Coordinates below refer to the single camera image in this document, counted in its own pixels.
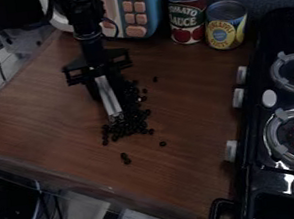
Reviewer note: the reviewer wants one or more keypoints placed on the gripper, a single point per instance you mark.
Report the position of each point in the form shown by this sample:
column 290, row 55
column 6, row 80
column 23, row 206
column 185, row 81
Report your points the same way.
column 82, row 70

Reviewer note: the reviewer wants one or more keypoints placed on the white sweeping tool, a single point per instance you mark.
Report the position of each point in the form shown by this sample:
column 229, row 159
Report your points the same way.
column 109, row 99

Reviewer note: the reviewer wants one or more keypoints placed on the pile of black bits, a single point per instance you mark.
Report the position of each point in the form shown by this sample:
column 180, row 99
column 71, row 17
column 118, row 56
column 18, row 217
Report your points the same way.
column 131, row 122

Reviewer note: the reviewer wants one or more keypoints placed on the toy microwave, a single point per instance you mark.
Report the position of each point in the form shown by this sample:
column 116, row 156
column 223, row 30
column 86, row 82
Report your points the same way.
column 141, row 4

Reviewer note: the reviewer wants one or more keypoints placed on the red tomato sauce can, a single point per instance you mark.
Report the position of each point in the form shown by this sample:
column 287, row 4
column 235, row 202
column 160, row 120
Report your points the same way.
column 188, row 19

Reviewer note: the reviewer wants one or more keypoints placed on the yellow pineapple can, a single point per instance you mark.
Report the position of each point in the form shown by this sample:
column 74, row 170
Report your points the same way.
column 226, row 28

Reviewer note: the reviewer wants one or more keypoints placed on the toy stove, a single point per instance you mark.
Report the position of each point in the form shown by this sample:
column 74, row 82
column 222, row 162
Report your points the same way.
column 290, row 124

